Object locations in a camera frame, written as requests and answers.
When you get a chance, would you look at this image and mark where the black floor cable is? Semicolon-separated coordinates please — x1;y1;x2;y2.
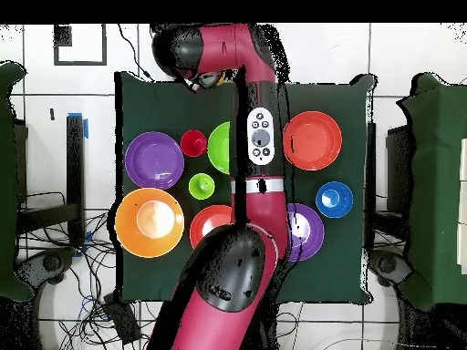
117;23;153;80

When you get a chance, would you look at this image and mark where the dark green tablecloth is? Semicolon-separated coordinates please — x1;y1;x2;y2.
114;70;377;305

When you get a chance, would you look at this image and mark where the orange-red plastic bowl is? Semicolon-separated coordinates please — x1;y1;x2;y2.
282;110;343;171
189;204;234;250

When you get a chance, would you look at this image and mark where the large orange plastic bowl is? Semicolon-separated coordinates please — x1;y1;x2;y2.
114;187;186;259

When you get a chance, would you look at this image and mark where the white box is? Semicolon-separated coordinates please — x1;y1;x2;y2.
458;137;467;275

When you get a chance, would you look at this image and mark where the green plastic bowl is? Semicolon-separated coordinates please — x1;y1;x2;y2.
206;120;231;175

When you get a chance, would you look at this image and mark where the black square floor frame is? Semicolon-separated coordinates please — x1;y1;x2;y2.
53;24;108;67

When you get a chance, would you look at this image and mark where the neighbouring green table cloth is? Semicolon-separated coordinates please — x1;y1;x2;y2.
397;72;467;311
0;60;34;302

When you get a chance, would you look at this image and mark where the black metal frame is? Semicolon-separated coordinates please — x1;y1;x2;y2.
16;115;86;245
366;123;413;242

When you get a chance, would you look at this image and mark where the tangle of floor cables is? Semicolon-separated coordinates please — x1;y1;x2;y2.
17;190;158;350

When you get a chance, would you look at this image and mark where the blue tape strip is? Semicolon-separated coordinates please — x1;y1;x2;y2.
67;111;89;139

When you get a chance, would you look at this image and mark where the green plastic cup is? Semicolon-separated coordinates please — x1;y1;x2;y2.
188;172;216;201

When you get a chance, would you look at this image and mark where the black power adapter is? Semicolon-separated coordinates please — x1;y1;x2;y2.
101;293;142;345

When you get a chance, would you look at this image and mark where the purple plastic bowl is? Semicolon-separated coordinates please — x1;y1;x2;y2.
285;202;325;263
124;130;185;191

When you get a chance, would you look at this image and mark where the small blue plastic bowl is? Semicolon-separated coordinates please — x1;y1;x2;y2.
315;180;355;219

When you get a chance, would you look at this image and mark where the red plastic cup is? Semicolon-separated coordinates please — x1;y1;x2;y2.
180;129;208;159

